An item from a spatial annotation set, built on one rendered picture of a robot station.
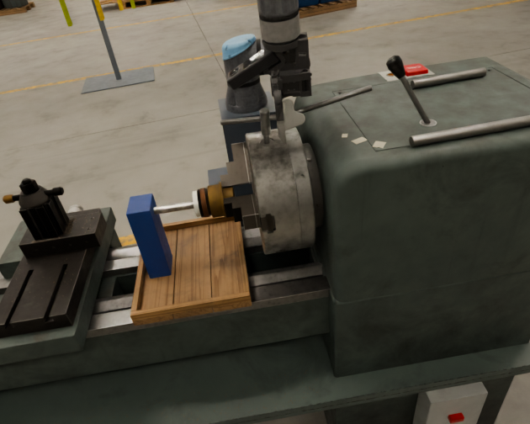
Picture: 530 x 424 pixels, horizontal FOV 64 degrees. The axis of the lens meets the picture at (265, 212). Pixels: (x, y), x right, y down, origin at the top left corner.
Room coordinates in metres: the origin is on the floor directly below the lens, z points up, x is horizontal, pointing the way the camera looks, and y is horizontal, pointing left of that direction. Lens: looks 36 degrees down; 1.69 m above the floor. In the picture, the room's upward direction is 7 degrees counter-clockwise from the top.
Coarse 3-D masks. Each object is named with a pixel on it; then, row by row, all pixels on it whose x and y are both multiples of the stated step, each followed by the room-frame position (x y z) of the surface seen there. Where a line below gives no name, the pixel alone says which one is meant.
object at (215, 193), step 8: (216, 184) 0.92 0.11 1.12; (200, 192) 0.90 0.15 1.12; (208, 192) 0.89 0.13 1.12; (216, 192) 0.89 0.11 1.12; (224, 192) 0.90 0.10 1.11; (232, 192) 0.90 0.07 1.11; (200, 200) 0.88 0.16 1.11; (208, 200) 0.88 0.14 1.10; (216, 200) 0.87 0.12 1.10; (200, 208) 0.87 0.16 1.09; (208, 208) 0.87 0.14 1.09; (216, 208) 0.87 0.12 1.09; (224, 208) 0.86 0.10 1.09; (208, 216) 0.88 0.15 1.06; (216, 216) 0.87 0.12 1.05
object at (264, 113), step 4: (264, 108) 0.89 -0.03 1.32; (260, 112) 0.88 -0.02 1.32; (264, 112) 0.87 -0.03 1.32; (268, 112) 0.87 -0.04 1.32; (260, 116) 0.88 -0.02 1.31; (264, 116) 0.87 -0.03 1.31; (268, 116) 0.87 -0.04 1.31; (264, 120) 0.87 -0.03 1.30; (268, 120) 0.88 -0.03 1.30; (264, 124) 0.87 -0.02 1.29; (268, 124) 0.88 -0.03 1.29; (264, 128) 0.88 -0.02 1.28; (268, 128) 0.88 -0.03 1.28; (264, 132) 0.88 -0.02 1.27; (268, 132) 0.88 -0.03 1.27; (264, 136) 0.89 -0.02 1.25; (268, 136) 0.89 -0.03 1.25; (264, 140) 0.89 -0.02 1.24; (268, 140) 0.89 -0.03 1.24; (264, 144) 0.89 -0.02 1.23
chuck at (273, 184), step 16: (256, 144) 0.89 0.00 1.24; (256, 160) 0.84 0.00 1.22; (272, 160) 0.84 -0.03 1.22; (288, 160) 0.83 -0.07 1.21; (256, 176) 0.81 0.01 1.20; (272, 176) 0.81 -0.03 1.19; (288, 176) 0.80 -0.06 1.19; (256, 192) 0.79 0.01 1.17; (272, 192) 0.78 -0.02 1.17; (288, 192) 0.78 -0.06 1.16; (272, 208) 0.77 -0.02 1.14; (288, 208) 0.77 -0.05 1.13; (288, 224) 0.76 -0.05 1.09; (272, 240) 0.76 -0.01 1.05; (288, 240) 0.76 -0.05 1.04
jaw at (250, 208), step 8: (224, 200) 0.87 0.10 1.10; (232, 200) 0.86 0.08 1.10; (240, 200) 0.86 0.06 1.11; (248, 200) 0.85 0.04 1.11; (256, 200) 0.85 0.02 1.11; (232, 208) 0.82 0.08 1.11; (240, 208) 0.82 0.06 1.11; (248, 208) 0.81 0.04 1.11; (256, 208) 0.81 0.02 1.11; (240, 216) 0.82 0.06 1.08; (248, 216) 0.78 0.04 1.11; (256, 216) 0.78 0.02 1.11; (272, 216) 0.77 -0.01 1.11; (248, 224) 0.78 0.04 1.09; (256, 224) 0.78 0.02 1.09; (264, 224) 0.76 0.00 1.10; (272, 224) 0.77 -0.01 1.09
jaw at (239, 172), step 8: (232, 144) 0.98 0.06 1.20; (240, 144) 0.98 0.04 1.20; (232, 152) 0.96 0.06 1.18; (240, 152) 0.96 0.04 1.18; (240, 160) 0.95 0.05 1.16; (248, 160) 0.95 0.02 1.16; (232, 168) 0.94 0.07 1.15; (240, 168) 0.94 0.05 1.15; (248, 168) 0.94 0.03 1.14; (224, 176) 0.93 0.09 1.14; (232, 176) 0.93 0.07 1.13; (240, 176) 0.93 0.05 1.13; (248, 176) 0.93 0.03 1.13; (224, 184) 0.92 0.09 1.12; (232, 184) 0.91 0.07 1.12; (240, 184) 0.93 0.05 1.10
